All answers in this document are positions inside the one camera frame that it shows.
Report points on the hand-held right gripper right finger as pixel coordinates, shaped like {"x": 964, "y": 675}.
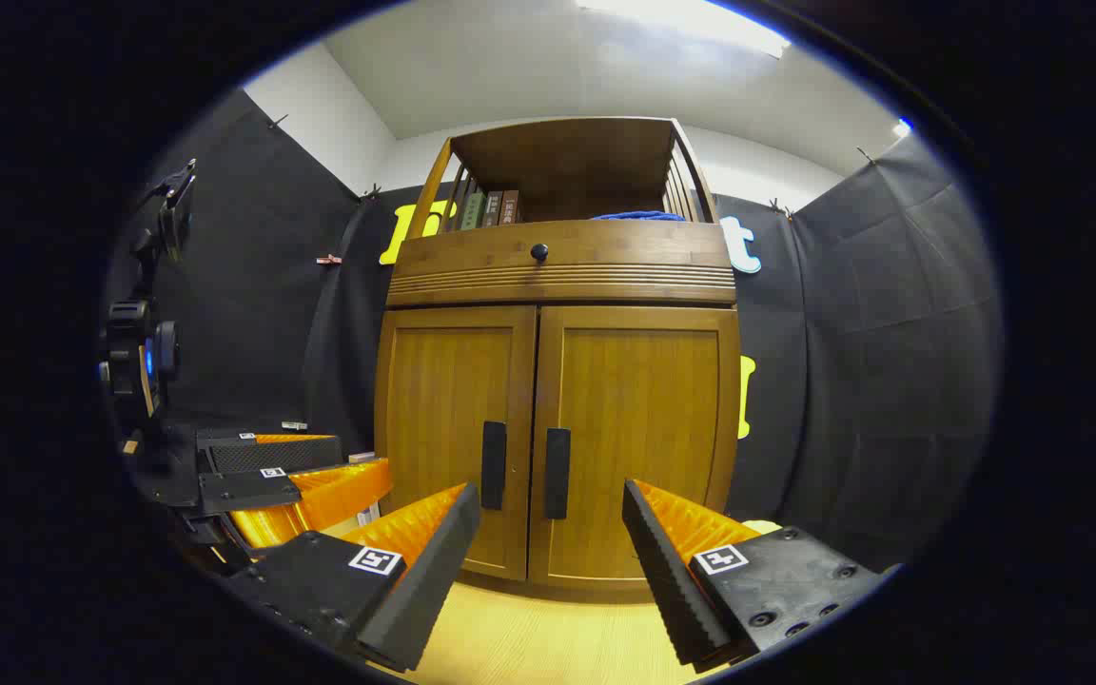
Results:
{"x": 667, "y": 580}

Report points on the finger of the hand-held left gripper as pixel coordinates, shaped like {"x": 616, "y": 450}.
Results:
{"x": 272, "y": 455}
{"x": 244, "y": 491}

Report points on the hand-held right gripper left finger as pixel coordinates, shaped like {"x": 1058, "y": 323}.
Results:
{"x": 424, "y": 590}

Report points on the wooden shoe cabinet door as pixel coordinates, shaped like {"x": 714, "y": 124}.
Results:
{"x": 643, "y": 409}
{"x": 443, "y": 400}

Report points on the wooden double-door shoe cabinet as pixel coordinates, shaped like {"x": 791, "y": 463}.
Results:
{"x": 557, "y": 162}

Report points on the cream fluffy slipper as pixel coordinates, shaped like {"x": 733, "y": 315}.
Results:
{"x": 762, "y": 525}

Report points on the black backdrop cloth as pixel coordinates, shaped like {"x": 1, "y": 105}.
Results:
{"x": 253, "y": 285}

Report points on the dark brown book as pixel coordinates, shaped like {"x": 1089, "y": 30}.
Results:
{"x": 492, "y": 208}

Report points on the black drawer knob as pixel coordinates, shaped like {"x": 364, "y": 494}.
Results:
{"x": 539, "y": 252}

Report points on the blue cloth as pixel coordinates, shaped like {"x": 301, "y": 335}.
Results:
{"x": 638, "y": 216}

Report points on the ceiling light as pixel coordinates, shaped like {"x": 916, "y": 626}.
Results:
{"x": 691, "y": 19}

